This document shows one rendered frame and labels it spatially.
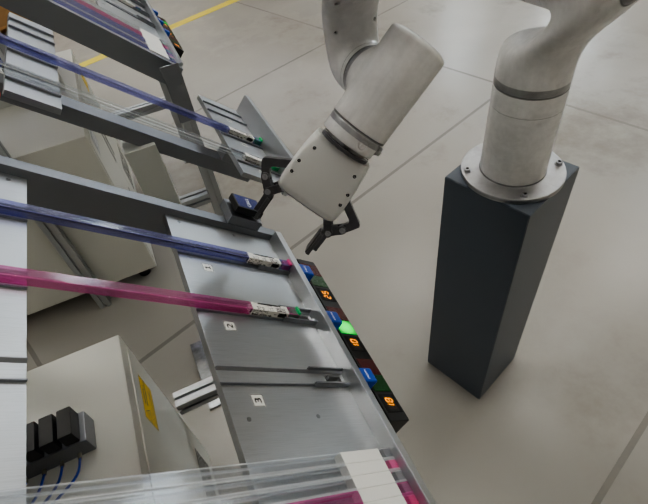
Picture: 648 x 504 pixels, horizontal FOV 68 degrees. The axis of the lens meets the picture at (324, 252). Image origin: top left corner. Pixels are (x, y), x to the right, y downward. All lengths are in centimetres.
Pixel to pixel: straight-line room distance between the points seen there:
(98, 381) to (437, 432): 89
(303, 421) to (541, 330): 116
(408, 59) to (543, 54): 24
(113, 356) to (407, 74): 66
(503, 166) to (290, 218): 118
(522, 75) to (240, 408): 63
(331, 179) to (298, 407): 30
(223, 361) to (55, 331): 142
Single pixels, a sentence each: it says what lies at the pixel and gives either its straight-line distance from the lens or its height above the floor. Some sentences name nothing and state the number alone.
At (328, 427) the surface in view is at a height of 77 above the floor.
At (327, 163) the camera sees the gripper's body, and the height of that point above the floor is 91.
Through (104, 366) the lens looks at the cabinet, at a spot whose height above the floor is 62.
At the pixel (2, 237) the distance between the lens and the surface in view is 60.
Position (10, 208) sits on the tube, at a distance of 63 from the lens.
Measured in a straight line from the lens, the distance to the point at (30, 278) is 54.
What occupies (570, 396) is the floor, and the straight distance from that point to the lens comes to 153.
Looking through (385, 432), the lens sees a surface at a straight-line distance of 61.
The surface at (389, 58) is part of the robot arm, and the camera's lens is 63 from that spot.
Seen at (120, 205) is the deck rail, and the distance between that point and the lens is 73.
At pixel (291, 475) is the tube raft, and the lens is 50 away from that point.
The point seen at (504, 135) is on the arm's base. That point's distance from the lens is 89.
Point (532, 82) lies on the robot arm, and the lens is 83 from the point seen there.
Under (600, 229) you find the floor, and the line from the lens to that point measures 199.
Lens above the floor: 130
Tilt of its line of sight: 46 degrees down
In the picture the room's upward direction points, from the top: 9 degrees counter-clockwise
